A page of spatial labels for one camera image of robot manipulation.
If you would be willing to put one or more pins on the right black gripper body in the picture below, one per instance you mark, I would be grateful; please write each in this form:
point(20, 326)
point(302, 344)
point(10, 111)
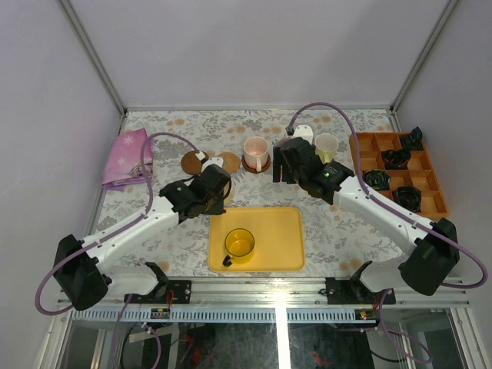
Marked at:
point(300, 180)

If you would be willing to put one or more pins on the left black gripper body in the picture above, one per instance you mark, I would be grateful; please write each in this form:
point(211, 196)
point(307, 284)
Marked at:
point(221, 178)

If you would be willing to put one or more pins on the purple mug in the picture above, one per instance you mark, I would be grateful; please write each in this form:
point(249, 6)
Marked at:
point(283, 141)

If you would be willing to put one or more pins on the pink mug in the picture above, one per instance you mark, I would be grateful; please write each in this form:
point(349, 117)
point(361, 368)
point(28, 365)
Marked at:
point(255, 150)

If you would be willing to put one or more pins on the dark brown wooden coaster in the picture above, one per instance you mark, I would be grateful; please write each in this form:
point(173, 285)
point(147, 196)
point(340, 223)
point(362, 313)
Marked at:
point(191, 162)

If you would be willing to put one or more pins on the light green mug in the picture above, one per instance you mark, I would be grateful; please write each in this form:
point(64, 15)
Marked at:
point(326, 146)

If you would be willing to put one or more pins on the woven rattan coaster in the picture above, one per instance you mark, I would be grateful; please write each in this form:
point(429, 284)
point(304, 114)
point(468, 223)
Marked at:
point(231, 162)

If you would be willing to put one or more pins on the yellow glass mug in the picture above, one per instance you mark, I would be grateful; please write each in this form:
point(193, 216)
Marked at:
point(239, 246)

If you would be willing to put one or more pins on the cream yellow mug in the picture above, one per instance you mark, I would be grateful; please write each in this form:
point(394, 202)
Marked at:
point(228, 192)

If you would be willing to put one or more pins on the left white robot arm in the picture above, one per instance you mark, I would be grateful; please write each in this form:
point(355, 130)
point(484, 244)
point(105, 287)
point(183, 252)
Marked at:
point(87, 270)

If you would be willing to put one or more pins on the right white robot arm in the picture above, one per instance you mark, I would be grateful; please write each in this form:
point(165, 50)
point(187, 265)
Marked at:
point(428, 246)

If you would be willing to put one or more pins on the dark fabric flower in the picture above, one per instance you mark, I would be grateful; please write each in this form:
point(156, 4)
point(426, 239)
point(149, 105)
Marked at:
point(413, 141)
point(408, 197)
point(396, 159)
point(377, 179)

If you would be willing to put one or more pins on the yellow plastic tray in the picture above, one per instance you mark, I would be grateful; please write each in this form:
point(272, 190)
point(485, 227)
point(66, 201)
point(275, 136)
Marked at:
point(276, 233)

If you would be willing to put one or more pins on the orange compartment organizer box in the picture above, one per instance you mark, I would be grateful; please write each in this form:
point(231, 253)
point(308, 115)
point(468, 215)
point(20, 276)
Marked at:
point(366, 151)

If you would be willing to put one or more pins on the pink folded cloth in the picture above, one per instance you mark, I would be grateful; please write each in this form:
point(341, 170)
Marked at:
point(123, 166)

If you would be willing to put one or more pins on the aluminium front rail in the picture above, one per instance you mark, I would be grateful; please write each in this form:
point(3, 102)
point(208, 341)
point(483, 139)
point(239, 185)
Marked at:
point(304, 293)

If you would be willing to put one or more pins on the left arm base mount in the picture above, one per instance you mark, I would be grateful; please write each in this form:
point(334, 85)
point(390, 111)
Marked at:
point(177, 288)

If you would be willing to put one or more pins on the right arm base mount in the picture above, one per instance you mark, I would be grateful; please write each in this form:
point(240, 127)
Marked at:
point(338, 290)

